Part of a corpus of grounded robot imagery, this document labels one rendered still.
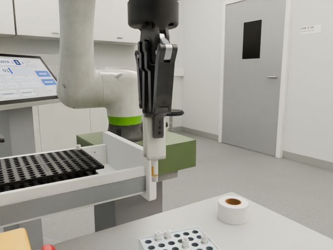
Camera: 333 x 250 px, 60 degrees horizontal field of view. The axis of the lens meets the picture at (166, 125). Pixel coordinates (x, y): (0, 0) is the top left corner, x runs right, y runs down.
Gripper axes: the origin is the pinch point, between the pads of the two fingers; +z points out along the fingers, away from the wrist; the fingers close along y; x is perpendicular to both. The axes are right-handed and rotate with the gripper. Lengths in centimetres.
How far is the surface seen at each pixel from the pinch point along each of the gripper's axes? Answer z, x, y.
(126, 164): 12.7, -1.4, 26.4
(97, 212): 43, 2, 64
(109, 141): 9.1, 0.8, 37.3
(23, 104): 5, 29, 112
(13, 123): 15, 35, 120
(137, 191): 15.7, -1.3, 15.9
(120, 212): 37, -4, 50
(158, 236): 19.6, -1.7, 3.3
